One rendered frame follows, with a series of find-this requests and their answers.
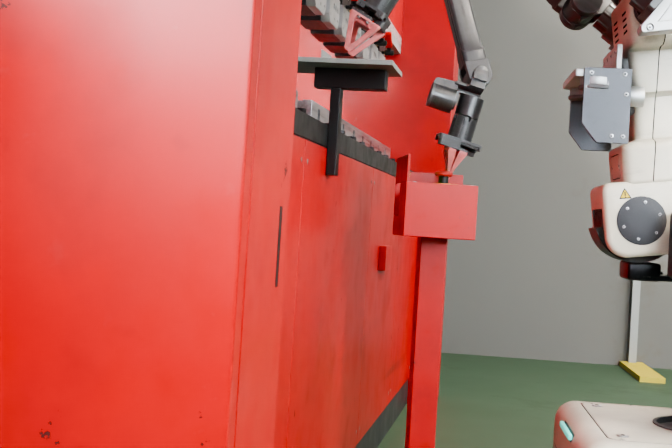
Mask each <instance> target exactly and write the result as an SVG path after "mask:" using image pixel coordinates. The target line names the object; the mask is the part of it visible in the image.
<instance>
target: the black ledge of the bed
mask: <svg viewBox="0 0 672 448"><path fill-rule="evenodd" d="M293 134H295V135H298V136H300V137H302V138H305V139H307V140H309V141H312V142H314V143H317V144H319V145H321V146H324V147H326V148H327V142H328V125H326V124H324V123H323V122H321V121H319V120H317V119H315V118H313V117H312V116H310V115H308V114H306V113H304V112H302V111H300V110H299V109H297V108H295V116H294V131H293ZM340 154H343V155H345V156H347V157H350V158H352V159H354V160H357V161H359V162H362V163H364V164H366V165H369V166H371V167H373V168H376V169H378V170H381V171H383V172H385V173H388V174H390V175H392V176H395V177H396V167H397V162H395V161H393V160H391V159H389V158H387V157H386V156H384V155H382V154H380V153H378V152H376V151H375V150H373V149H371V148H369V147H367V146H365V145H363V144H362V143H360V142H358V141H356V140H354V139H352V138H350V137H349V136H347V135H345V134H343V133H341V138H340Z"/></svg>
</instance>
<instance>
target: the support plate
mask: <svg viewBox="0 0 672 448"><path fill-rule="evenodd" d="M315 67H326V68H350V69H375V70H386V71H387V72H388V73H389V74H388V77H402V72H401V71H400V69H399V68H398V67H397V65H396V64H395V63H394V61H393V60H375V59H349V58H324V57H299V56H298V68H297V73H309V74H315Z"/></svg>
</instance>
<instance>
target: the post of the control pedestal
mask: <svg viewBox="0 0 672 448"><path fill-rule="evenodd" d="M446 252H447V239H443V238H427V237H418V239H417V255H416V272H415V288H414V304H413V321H412V337H411V354H410V370H409V387H408V403H407V420H406V436H405V448H435V435H436V419H437V402H438V385H439V369H440V352H441V336H442V319H443V302H444V286H445V269H446Z"/></svg>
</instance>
